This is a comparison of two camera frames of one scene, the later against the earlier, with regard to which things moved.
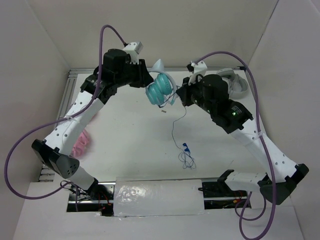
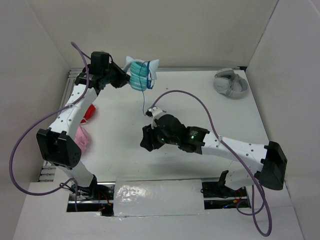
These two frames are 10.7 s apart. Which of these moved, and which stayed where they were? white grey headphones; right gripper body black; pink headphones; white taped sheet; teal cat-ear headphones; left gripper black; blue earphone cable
Moved: teal cat-ear headphones; right gripper body black; blue earphone cable; left gripper black
Stayed: white grey headphones; pink headphones; white taped sheet
